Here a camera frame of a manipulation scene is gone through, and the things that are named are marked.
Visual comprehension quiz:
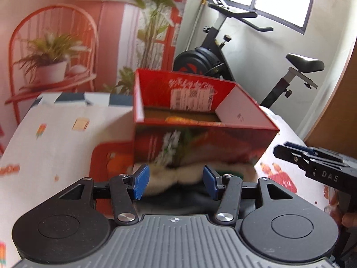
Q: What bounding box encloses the blue and white pillow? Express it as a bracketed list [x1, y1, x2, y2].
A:
[36, 91, 135, 108]

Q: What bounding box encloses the white furry plush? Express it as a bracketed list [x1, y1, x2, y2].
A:
[131, 162, 258, 196]

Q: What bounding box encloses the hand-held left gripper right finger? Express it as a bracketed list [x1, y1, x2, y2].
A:
[203, 165, 293, 225]

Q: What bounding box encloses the printed white blanket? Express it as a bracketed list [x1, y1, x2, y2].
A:
[0, 92, 357, 268]

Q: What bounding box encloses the metal pole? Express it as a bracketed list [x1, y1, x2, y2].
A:
[189, 0, 205, 51]

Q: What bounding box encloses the person's right hand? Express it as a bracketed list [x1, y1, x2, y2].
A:
[325, 187, 357, 229]

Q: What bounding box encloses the wooden door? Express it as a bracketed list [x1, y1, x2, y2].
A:
[303, 31, 357, 157]

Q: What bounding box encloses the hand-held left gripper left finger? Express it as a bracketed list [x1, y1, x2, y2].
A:
[60, 164, 151, 225]

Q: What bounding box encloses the black exercise bike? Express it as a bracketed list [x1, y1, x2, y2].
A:
[171, 0, 325, 109]

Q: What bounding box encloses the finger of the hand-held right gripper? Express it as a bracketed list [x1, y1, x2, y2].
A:
[273, 144, 317, 171]
[284, 141, 348, 162]

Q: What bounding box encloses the wall poster with chair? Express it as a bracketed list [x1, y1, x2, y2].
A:
[0, 0, 187, 157]

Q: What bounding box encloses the red cardboard box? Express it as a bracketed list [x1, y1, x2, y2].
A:
[133, 68, 280, 168]

